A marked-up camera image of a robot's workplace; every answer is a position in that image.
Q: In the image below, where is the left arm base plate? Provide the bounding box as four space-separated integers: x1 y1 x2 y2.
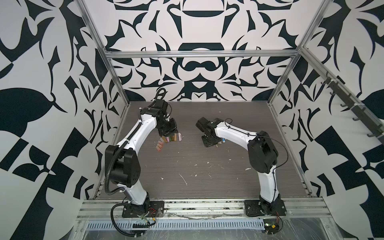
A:
122 201 165 218

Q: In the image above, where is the aluminium front rail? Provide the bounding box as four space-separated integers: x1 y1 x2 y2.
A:
76 198 332 221

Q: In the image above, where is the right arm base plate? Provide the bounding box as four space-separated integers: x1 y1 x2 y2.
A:
244 198 287 217

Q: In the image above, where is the small circuit board right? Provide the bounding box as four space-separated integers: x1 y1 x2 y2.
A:
264 219 284 235

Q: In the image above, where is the white slotted cable duct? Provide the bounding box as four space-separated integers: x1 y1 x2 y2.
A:
86 219 265 231

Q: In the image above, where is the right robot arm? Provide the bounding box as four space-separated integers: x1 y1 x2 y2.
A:
196 117 280 210

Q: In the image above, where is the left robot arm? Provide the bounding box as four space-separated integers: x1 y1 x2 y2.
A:
104 100 179 209

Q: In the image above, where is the black corrugated cable conduit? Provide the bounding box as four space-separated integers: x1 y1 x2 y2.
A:
104 87 167 238

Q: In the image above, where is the wall hook rail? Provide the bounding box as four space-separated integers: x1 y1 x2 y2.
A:
320 72 384 145

